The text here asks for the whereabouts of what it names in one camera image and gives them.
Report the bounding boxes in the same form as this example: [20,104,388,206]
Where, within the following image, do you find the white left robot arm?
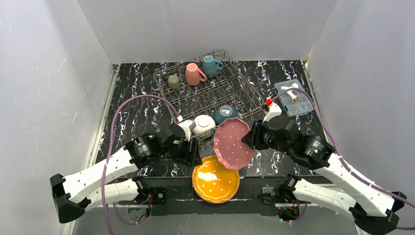
[50,120,202,224]

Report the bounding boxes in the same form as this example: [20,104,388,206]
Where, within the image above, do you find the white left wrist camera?
[176,115,196,141]

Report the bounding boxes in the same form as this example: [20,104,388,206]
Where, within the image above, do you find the orange polka dot plate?
[192,156,240,204]

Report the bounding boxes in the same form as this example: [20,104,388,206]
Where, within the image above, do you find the teal bowl beige inside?
[213,105,238,125]

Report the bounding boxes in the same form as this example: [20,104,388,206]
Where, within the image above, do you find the blue handled mug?
[202,55,224,78]

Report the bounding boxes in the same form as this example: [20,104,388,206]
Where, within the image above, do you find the pink handled mug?
[185,63,207,86]

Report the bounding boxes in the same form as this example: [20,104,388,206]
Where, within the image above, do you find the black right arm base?
[258,174,308,223]

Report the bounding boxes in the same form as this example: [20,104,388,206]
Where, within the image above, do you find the white bowl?
[192,115,216,135]

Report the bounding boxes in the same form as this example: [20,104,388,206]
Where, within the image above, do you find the small grey cup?
[167,74,181,90]

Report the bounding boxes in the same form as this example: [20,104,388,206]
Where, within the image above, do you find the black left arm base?
[127,177,166,225]

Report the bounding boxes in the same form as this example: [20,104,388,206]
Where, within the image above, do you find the grey wire dish rack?
[153,49,264,125]

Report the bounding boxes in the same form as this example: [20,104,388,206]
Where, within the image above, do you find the white pipe fitting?
[280,83,299,102]

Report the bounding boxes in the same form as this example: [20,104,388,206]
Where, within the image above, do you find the clear plastic parts box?
[274,79,314,117]

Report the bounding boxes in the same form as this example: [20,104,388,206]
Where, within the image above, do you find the pink polka dot plate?
[214,117,254,171]

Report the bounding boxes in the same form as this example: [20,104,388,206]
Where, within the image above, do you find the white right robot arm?
[242,118,406,235]

